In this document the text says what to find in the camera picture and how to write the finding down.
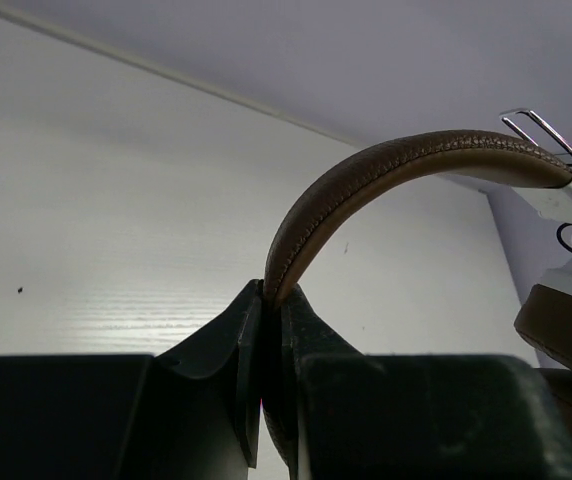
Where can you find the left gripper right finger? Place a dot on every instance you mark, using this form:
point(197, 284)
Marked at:
point(346, 415)

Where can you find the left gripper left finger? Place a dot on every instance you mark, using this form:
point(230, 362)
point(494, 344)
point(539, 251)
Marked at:
point(191, 412)

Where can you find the brown silver headphones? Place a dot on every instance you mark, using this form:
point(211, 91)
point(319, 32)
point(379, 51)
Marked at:
point(543, 179)

